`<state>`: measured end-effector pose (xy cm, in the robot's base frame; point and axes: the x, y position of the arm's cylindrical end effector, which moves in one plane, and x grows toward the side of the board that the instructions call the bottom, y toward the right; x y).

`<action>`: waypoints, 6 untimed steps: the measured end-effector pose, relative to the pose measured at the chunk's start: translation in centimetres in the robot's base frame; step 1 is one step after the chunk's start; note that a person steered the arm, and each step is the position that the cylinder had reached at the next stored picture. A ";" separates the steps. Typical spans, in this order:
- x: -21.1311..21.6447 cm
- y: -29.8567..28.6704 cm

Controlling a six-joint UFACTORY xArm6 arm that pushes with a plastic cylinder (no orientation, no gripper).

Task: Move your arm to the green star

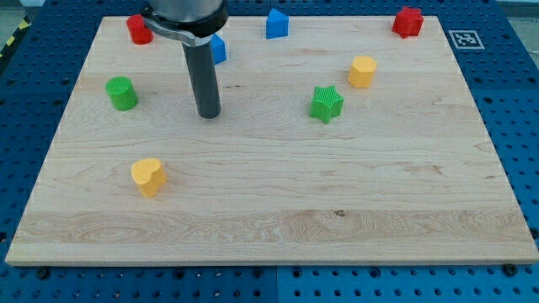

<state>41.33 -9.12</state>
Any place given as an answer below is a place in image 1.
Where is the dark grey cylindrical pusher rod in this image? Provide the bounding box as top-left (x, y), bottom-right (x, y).
top-left (183, 43), bottom-right (221, 119)

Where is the white fiducial marker tag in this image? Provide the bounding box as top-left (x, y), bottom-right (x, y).
top-left (448, 29), bottom-right (484, 50)

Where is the green cylinder block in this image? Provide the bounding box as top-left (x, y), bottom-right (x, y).
top-left (105, 76), bottom-right (138, 111)

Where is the blue cube block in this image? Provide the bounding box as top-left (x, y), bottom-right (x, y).
top-left (211, 34), bottom-right (227, 65)

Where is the wooden board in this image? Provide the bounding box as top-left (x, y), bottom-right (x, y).
top-left (6, 16), bottom-right (538, 267)

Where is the yellow hexagon block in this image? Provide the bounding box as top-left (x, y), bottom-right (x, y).
top-left (348, 56), bottom-right (377, 88)

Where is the green star block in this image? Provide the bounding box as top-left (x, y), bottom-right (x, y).
top-left (309, 86), bottom-right (344, 124)

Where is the red cylinder block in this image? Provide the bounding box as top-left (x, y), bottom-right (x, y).
top-left (126, 14), bottom-right (153, 45)

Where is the blue triangular block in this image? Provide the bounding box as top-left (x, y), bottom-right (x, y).
top-left (265, 8), bottom-right (290, 40)

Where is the red star block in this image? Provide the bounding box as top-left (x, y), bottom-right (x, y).
top-left (392, 6), bottom-right (424, 39)

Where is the yellow heart block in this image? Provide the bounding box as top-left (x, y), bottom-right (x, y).
top-left (131, 158), bottom-right (168, 198)

